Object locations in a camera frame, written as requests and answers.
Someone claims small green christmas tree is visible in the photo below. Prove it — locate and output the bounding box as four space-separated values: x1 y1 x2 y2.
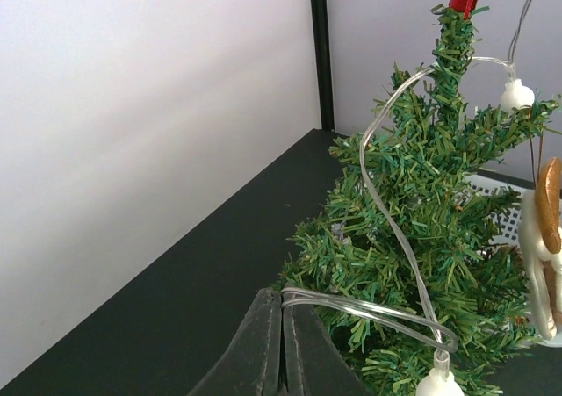
278 3 562 396

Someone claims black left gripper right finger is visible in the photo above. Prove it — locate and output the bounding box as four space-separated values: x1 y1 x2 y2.
283 305 371 396

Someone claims white perforated plastic basket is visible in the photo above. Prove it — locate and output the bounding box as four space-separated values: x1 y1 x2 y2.
465 172 535 246

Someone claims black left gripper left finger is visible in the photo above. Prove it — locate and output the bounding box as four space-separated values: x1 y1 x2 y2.
190 288 282 396

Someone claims black right rear frame post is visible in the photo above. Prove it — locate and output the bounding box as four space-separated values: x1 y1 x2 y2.
310 0 335 132

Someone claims wooden santa ornament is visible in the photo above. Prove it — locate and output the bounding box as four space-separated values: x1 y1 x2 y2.
518 157 561 340

